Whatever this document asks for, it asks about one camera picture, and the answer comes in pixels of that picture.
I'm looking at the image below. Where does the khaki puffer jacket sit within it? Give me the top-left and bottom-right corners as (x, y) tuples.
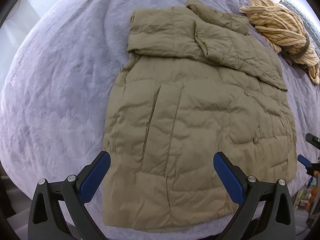
(102, 0), (297, 232)

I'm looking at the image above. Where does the lavender plush bed blanket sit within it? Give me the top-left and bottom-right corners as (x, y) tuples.
(1, 0), (319, 239)

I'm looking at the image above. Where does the beige striped knit garment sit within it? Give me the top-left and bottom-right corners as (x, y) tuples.
(239, 0), (319, 85)

